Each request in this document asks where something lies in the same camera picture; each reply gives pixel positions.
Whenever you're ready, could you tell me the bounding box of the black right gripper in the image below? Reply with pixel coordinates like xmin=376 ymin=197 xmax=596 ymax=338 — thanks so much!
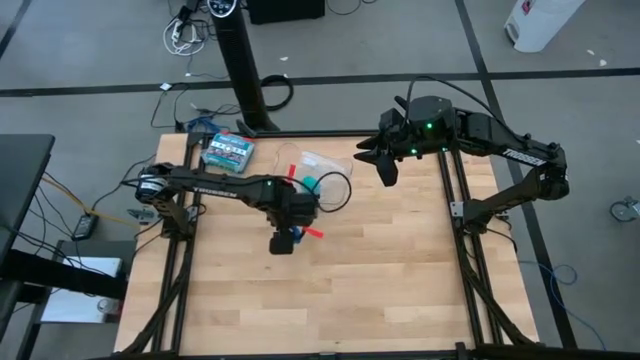
xmin=353 ymin=107 xmax=409 ymax=164

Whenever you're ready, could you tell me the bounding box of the clear plastic bag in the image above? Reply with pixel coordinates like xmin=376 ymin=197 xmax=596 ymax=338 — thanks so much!
xmin=294 ymin=149 xmax=352 ymax=204

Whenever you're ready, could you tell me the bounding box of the clear plastic tray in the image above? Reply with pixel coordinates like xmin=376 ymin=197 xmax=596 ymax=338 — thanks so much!
xmin=269 ymin=142 xmax=355 ymax=214

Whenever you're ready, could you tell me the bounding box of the green first aid kit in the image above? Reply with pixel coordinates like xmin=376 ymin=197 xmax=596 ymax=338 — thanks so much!
xmin=200 ymin=130 xmax=257 ymax=175

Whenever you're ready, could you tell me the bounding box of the black tower fan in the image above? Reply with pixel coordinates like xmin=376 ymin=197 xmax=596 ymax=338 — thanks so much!
xmin=206 ymin=0 xmax=280 ymax=133

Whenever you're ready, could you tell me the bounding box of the black equipment box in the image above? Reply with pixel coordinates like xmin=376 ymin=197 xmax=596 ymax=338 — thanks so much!
xmin=246 ymin=0 xmax=327 ymax=26

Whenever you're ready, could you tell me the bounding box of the white trash bin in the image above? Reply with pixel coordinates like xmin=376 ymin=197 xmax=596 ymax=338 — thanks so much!
xmin=503 ymin=0 xmax=586 ymax=54

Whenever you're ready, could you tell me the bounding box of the black power adapter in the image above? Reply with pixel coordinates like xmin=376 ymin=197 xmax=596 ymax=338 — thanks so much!
xmin=71 ymin=213 xmax=100 ymax=242

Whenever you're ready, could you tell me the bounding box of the white power strip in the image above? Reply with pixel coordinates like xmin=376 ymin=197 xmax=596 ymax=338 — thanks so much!
xmin=162 ymin=13 xmax=207 ymax=57

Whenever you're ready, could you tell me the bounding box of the black stand beam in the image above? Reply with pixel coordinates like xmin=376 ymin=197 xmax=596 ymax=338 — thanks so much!
xmin=0 ymin=248 xmax=130 ymax=303

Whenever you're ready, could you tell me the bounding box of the white panel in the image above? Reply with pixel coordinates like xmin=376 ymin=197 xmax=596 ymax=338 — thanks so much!
xmin=40 ymin=256 xmax=125 ymax=324

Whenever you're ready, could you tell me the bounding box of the caster wheel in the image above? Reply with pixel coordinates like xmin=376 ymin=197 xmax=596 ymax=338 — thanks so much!
xmin=608 ymin=195 xmax=640 ymax=224

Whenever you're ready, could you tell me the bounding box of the black desk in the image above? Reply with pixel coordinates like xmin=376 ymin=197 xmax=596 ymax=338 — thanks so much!
xmin=0 ymin=133 xmax=57 ymax=266

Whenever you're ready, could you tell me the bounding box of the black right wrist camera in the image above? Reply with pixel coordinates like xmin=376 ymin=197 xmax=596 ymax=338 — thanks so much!
xmin=375 ymin=154 xmax=400 ymax=188

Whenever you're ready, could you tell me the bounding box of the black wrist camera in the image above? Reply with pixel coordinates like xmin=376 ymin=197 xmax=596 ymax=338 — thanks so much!
xmin=268 ymin=229 xmax=297 ymax=257
xmin=375 ymin=154 xmax=400 ymax=188

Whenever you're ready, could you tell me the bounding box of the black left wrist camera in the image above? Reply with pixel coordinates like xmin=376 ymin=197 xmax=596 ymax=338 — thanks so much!
xmin=268 ymin=229 xmax=297 ymax=257

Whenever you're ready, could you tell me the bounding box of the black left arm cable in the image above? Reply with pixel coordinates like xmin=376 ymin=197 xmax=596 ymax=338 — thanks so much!
xmin=288 ymin=170 xmax=354 ymax=215

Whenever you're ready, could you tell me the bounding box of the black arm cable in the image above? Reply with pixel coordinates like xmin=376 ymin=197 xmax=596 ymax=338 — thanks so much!
xmin=288 ymin=170 xmax=354 ymax=215
xmin=405 ymin=74 xmax=502 ymax=122

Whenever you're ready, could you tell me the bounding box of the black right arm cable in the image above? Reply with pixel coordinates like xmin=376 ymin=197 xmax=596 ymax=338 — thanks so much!
xmin=405 ymin=74 xmax=502 ymax=122

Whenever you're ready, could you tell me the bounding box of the black cable coil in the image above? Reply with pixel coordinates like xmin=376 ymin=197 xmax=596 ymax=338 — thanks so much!
xmin=259 ymin=74 xmax=296 ymax=113

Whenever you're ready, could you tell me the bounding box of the blue cable bundle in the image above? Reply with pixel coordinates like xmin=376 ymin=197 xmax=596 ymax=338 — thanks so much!
xmin=186 ymin=115 xmax=222 ymax=134

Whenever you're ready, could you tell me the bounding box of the grey metal bracket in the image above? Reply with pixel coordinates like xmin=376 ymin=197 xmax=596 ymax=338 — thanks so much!
xmin=126 ymin=208 xmax=162 ymax=225

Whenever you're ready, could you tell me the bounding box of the yellow floor cable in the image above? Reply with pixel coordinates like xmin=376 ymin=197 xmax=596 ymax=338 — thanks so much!
xmin=40 ymin=174 xmax=142 ymax=230

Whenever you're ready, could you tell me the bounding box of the blue floor cable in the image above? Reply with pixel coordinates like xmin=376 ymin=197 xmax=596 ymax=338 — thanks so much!
xmin=519 ymin=258 xmax=609 ymax=352

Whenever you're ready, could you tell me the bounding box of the black aluminium table frame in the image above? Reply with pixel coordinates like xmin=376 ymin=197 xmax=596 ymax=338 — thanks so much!
xmin=113 ymin=128 xmax=640 ymax=360

